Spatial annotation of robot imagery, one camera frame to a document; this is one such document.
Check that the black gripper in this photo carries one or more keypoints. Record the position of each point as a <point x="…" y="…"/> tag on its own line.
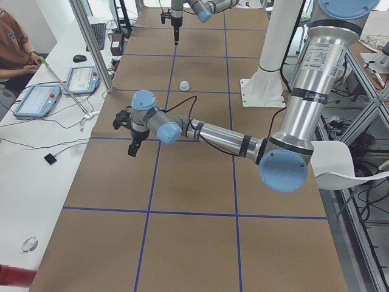
<point x="137" y="135"/>
<point x="175" y="25"/>

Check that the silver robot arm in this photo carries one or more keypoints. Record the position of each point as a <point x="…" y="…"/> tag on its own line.
<point x="282" y="157"/>
<point x="202" y="9"/>

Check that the black power adapter box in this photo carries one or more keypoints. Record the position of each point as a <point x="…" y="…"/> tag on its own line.
<point x="116" y="44"/>

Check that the black keyboard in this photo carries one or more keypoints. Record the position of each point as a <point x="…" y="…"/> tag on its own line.
<point x="99" y="31"/>

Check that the small black square pad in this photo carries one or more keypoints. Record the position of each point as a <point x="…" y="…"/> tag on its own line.
<point x="50" y="159"/>

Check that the far blue teach pendant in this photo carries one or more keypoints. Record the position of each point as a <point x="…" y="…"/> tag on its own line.
<point x="83" y="80"/>

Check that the blue teach pendant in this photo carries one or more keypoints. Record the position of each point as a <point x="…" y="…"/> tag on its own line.
<point x="83" y="80"/>
<point x="38" y="101"/>

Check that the black computer mouse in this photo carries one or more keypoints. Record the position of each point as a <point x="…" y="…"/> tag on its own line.
<point x="79" y="58"/>

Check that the near blue teach pendant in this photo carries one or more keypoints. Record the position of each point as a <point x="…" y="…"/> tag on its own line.
<point x="38" y="101"/>

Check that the metal rod green tip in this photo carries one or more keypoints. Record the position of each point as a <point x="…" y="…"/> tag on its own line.
<point x="87" y="114"/>

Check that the clear tape roll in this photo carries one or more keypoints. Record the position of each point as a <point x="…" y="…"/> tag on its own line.
<point x="29" y="245"/>

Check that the person in brown shirt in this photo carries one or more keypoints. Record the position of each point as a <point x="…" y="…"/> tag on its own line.
<point x="19" y="59"/>

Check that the red cylinder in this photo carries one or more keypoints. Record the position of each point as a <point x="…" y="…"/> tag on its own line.
<point x="16" y="277"/>

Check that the white plastic chair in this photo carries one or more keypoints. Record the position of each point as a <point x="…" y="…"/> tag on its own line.
<point x="333" y="167"/>

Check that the aluminium frame post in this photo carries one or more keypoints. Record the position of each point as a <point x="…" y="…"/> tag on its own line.
<point x="88" y="35"/>

